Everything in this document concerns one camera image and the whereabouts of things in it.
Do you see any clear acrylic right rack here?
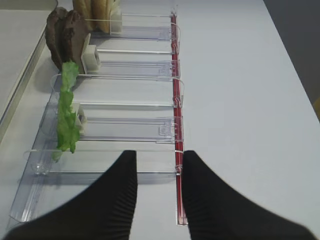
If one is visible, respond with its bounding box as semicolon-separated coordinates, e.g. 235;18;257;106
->
9;9;180;223

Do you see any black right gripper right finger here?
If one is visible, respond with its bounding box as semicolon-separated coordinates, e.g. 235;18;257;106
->
182;150;316;240

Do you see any white pusher block lower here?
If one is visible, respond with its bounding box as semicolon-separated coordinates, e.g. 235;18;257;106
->
71;102;87;136

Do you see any green lettuce leaf in rack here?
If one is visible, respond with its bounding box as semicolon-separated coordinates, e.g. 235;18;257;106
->
51;61;80;162

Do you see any white metal tray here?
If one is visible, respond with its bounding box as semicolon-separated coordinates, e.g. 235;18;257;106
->
0;0;58;138

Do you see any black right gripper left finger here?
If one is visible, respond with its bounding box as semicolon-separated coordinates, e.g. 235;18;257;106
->
4;150;138;240

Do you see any white pusher block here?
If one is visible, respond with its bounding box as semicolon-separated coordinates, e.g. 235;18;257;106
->
80;33;101;74
109;6;123;34
71;102;87;136

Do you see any red strip on rack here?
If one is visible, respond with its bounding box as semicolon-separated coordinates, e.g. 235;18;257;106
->
170;13;188;225

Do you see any white pusher block upper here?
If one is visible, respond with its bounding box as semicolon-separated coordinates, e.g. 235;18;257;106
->
109;6;123;34

